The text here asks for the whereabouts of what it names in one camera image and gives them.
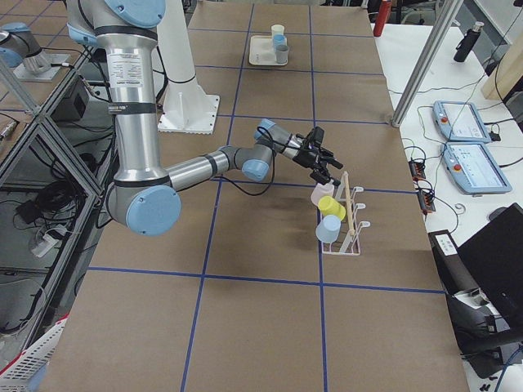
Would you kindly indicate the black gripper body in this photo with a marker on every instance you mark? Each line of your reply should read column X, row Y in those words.
column 305, row 158

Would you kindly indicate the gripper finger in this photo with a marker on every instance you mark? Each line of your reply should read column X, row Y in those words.
column 322, row 176
column 327, row 157

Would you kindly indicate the pink plastic cup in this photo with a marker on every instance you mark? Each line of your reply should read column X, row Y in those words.
column 320, row 191

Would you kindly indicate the yellow plastic cup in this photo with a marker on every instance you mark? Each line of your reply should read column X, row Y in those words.
column 330, row 206

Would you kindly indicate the light blue plastic cup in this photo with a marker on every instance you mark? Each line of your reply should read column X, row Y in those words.
column 328, row 229

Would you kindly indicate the cream plastic cup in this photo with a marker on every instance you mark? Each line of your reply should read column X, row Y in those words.
column 277, row 29

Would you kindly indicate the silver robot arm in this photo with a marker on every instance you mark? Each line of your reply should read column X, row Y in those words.
column 153, row 87

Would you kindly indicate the grey plastic cup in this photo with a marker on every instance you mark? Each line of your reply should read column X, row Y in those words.
column 281, row 54

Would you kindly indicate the cream plastic tray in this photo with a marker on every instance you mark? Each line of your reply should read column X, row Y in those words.
column 261, row 51

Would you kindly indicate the far blue teach pendant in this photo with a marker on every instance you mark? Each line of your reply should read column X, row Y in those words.
column 459, row 121

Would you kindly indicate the blue teach pendant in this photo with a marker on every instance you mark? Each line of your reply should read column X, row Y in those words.
column 473, row 168
column 459, row 121

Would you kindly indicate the near blue teach pendant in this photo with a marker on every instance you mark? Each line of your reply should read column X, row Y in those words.
column 473, row 168

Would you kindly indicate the red cylinder bottle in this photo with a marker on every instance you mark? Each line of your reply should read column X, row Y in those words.
column 384, row 12

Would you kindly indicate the black water bottle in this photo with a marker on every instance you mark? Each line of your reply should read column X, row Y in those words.
column 465, row 46

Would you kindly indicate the black computer monitor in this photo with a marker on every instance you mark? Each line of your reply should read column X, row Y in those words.
column 493, row 257

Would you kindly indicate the white wire cup rack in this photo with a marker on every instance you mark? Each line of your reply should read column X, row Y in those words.
column 347, row 242

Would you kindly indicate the aluminium frame post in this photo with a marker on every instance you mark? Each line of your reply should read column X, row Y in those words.
column 436, row 37

